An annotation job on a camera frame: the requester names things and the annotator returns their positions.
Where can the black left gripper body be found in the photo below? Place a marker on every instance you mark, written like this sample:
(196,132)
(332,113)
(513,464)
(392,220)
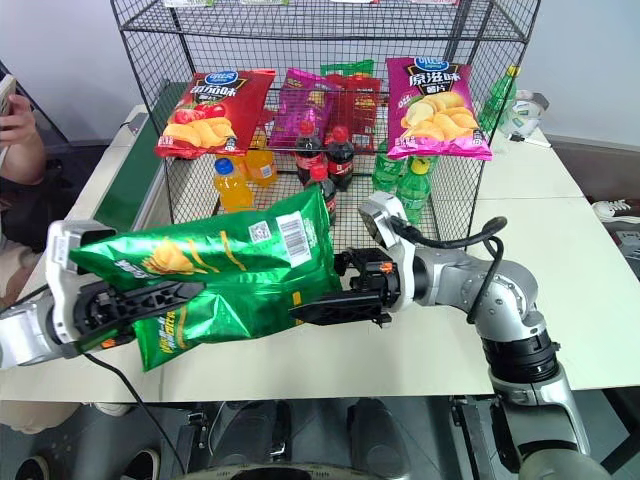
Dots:
(95,310)

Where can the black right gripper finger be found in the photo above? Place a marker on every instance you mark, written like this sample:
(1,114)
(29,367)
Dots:
(343,267)
(340,310)

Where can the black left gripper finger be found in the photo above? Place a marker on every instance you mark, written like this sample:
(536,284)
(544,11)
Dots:
(160,296)

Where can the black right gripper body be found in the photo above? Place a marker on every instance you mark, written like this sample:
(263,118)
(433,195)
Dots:
(377,277)

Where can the green potato chip bag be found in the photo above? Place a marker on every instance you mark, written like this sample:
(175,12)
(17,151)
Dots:
(225,250)

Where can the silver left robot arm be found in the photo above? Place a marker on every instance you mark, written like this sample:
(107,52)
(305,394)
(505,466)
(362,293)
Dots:
(25,335)

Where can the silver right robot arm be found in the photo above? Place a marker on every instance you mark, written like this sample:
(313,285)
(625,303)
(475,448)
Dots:
(505,300)

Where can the bystander bare forearm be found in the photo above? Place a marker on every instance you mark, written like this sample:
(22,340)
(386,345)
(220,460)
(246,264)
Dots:
(22,162)

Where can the green conveyor belt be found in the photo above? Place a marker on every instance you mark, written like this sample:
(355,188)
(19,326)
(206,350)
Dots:
(130,170)

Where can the bystander bare hand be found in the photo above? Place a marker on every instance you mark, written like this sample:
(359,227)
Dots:
(17,120)

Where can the cola bottle red cap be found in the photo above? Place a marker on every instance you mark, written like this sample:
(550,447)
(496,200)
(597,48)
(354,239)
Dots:
(327,197)
(310,155)
(341,165)

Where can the green soda bottle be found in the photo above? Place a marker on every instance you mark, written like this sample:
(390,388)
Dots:
(387,170)
(495,100)
(412,190)

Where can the orange drink bottle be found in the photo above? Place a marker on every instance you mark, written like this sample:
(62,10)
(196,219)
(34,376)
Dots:
(232,190)
(261,167)

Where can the small red chip bag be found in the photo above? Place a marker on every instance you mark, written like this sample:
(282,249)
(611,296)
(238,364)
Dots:
(357,110)

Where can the black shoe white sole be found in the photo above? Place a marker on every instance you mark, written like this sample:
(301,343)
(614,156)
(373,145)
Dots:
(140,465)
(42,462)

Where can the small purple chip bag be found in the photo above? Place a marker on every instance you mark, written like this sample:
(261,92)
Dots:
(300,105)

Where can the large magenta chip bag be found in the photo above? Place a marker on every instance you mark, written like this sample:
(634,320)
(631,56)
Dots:
(435,110)

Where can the large red tomato chip bag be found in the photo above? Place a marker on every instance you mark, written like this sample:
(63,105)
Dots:
(215,110)

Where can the small green chip bag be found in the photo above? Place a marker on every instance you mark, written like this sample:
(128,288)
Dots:
(350,66)

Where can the white and grey device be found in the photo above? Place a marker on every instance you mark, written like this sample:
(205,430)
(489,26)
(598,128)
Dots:
(525,117)

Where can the phone with light case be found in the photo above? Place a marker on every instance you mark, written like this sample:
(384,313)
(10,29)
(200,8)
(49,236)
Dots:
(6,100)

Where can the white sneaker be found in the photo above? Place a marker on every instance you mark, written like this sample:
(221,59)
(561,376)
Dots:
(617,209)

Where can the red white snack packet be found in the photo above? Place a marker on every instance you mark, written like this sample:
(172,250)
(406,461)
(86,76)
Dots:
(432,2)

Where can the green white snack packet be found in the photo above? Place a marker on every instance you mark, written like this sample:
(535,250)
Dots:
(192,2)

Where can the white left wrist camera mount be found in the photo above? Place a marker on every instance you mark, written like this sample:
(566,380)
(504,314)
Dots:
(57,280)

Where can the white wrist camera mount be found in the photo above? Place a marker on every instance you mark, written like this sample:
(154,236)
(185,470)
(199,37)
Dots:
(385,220)
(57,280)

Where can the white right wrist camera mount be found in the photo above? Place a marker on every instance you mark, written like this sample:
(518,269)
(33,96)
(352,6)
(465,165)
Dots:
(385,220)

